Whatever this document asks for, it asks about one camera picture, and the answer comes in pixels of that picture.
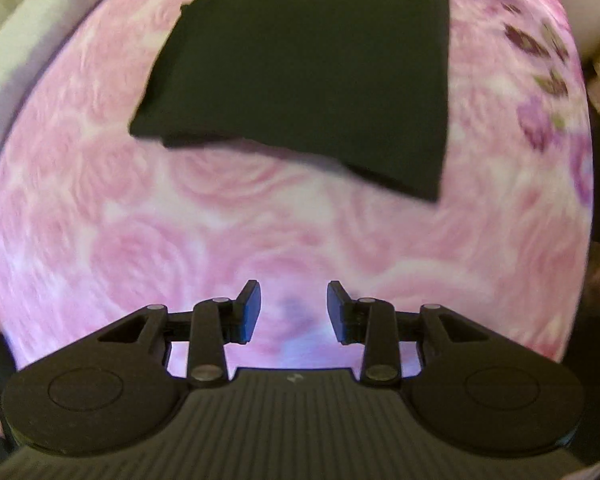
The black cloth garment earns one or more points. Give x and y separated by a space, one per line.
364 82

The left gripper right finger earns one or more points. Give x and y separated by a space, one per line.
379 327

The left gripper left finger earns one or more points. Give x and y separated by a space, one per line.
209 327

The pink rose pattern bedsheet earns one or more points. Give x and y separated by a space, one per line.
95 224

